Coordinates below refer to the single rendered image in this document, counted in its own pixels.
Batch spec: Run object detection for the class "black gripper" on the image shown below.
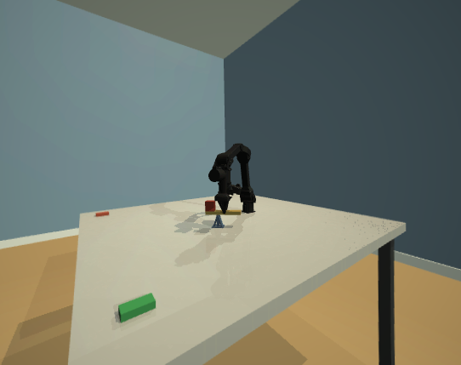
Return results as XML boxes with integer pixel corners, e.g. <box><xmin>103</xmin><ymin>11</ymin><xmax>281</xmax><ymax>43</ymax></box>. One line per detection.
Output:
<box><xmin>214</xmin><ymin>180</ymin><xmax>234</xmax><ymax>214</ymax></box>

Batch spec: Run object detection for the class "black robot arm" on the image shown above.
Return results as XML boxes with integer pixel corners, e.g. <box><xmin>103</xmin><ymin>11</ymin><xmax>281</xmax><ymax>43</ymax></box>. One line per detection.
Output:
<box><xmin>208</xmin><ymin>143</ymin><xmax>256</xmax><ymax>214</ymax></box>

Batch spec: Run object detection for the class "yellow bar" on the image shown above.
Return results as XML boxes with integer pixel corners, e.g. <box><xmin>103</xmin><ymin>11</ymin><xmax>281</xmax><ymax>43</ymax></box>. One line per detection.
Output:
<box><xmin>205</xmin><ymin>201</ymin><xmax>242</xmax><ymax>215</ymax></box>

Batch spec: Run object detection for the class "green rectangular bar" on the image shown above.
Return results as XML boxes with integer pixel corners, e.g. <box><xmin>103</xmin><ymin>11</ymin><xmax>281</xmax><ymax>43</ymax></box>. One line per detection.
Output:
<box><xmin>118</xmin><ymin>293</ymin><xmax>156</xmax><ymax>323</ymax></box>

